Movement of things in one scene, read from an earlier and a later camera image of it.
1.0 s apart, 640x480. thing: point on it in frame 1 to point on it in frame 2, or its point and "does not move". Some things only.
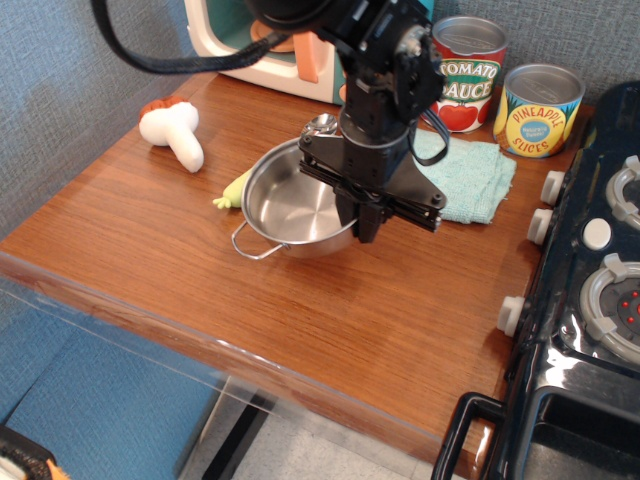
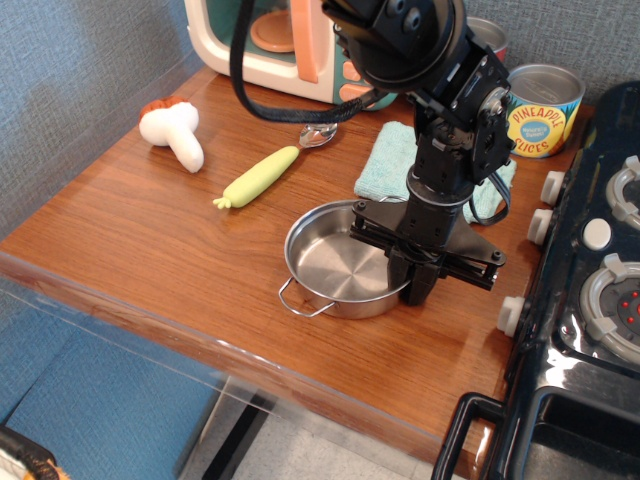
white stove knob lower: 510,314 does not move
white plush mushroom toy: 172,122 does not move
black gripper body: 364,160 to 430,223
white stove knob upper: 552,186 does not move
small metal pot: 285,201 to 331,265
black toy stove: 572,405 does not move
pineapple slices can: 538,109 does not move
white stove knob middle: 539,225 does not move
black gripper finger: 349,211 to 400,270
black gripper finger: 371,216 to 423,279
